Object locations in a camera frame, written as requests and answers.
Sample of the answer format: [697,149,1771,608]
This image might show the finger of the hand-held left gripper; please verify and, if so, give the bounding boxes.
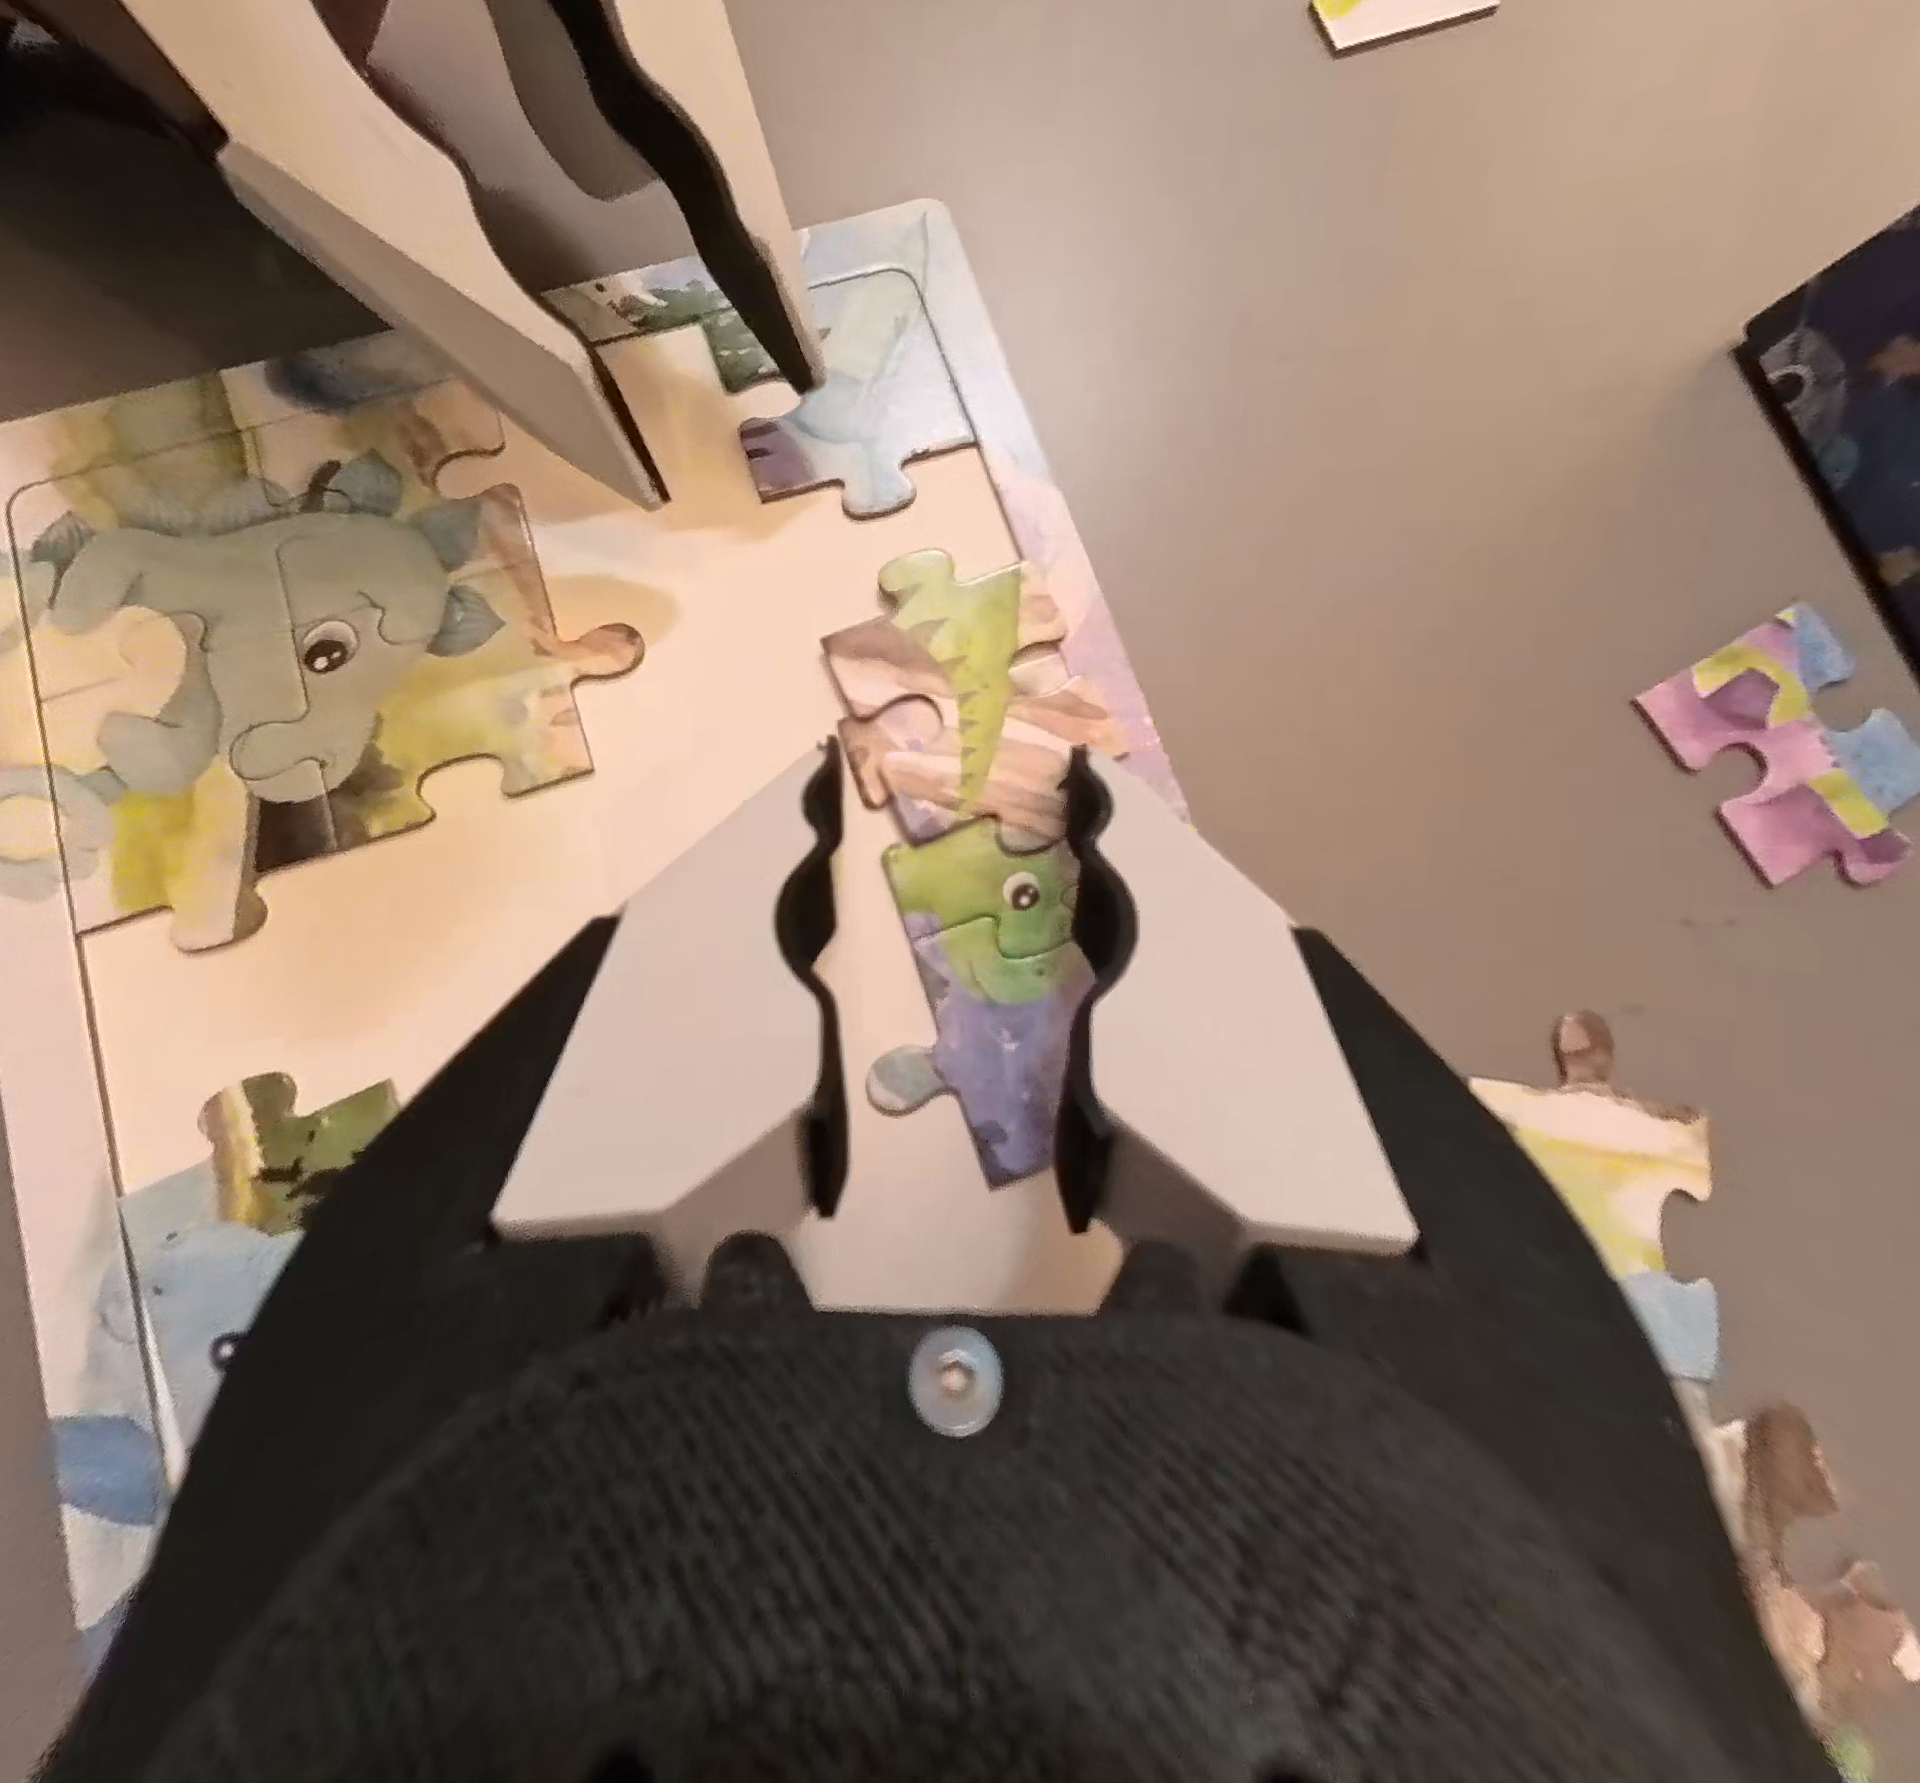
[405,0,829,394]
[0,0,671,514]

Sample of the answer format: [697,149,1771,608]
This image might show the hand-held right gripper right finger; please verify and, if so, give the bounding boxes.
[1056,744,1423,1275]

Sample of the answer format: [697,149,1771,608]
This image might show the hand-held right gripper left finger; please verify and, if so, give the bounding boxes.
[494,740,858,1267]

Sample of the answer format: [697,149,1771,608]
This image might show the blue winged corner puzzle piece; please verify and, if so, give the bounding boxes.
[699,265,988,521]

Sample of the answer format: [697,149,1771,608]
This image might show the dinosaur puzzle board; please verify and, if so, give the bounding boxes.
[0,200,1193,1635]

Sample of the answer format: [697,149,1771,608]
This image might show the green tail brown puzzle piece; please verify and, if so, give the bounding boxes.
[821,550,1119,848]

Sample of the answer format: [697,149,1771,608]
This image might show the yellow blue sky puzzle piece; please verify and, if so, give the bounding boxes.
[219,365,512,504]

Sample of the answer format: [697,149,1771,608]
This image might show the teal dark green puzzle piece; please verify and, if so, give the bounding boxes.
[232,673,593,868]

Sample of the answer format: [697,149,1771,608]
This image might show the scattered loose puzzle pieces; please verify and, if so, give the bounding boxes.
[1472,1011,1920,1783]

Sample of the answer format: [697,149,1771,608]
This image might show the teal dinosaur eye puzzle piece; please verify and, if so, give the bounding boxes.
[277,485,648,766]

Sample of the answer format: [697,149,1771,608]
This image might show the teal dinosaur ear puzzle piece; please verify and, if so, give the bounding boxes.
[9,485,296,766]

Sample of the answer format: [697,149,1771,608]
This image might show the teal yellow green puzzle piece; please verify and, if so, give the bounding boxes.
[76,735,323,953]

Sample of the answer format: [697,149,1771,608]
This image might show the purple blue yellow puzzle piece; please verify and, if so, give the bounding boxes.
[1632,601,1915,891]

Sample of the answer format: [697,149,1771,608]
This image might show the plain blue corner puzzle piece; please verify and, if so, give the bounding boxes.
[47,1408,190,1535]

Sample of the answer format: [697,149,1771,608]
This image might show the illustrated puzzle box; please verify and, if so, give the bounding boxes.
[1732,209,1920,683]

